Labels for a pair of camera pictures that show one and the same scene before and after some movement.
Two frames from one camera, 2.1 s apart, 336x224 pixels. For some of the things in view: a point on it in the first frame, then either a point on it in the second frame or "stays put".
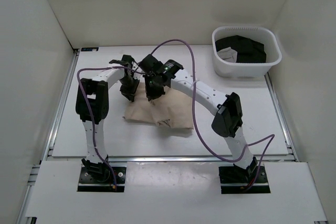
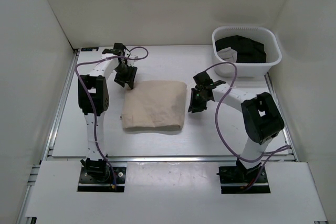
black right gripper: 151,94 → 194,106
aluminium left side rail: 48,153 stays put
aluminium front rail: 166,159 stays put
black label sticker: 89,49 stays put
